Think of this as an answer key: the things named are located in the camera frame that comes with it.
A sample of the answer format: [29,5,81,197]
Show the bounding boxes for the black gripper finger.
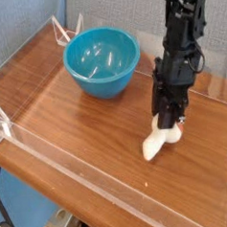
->
[151,78,163,116]
[155,95,186,129]

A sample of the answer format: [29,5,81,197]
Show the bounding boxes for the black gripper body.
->
[153,43,203,106]

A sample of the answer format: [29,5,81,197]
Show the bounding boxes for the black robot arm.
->
[151,0,206,129]

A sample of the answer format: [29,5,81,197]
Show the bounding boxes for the blue bowl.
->
[63,27,140,99]

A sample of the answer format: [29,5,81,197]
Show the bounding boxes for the clear acrylic tray walls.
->
[0,24,227,227]

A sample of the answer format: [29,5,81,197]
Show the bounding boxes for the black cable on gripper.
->
[191,45,208,76]

